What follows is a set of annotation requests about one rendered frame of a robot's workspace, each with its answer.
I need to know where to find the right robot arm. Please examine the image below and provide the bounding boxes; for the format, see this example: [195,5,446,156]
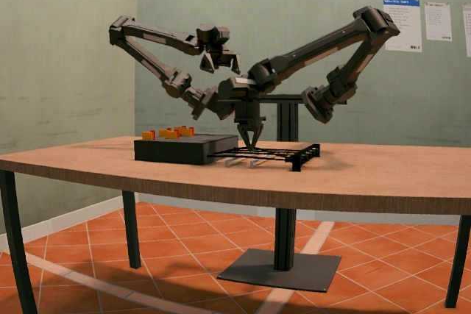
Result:
[108,15,230,115]

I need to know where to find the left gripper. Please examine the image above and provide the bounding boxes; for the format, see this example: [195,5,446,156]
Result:
[234,99,266,151]

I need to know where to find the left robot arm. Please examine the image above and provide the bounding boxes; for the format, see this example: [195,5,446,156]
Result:
[215,6,400,120]

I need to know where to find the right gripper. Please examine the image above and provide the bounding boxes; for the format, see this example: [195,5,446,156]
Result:
[200,50,241,75]

